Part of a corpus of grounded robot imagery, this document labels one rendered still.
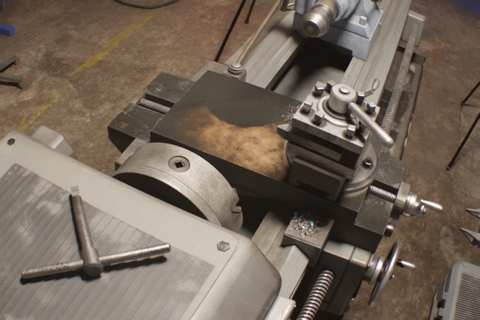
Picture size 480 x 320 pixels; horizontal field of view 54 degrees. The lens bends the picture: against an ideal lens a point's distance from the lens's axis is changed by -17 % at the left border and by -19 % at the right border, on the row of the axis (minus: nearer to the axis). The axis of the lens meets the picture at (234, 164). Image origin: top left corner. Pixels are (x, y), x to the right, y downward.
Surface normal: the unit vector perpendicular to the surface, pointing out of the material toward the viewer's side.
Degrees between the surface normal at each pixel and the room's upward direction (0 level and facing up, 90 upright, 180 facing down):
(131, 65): 0
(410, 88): 0
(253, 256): 45
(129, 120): 0
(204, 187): 32
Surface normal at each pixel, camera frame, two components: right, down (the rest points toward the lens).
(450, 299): -0.59, -0.73
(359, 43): -0.43, 0.61
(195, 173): 0.40, -0.54
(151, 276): 0.08, -0.71
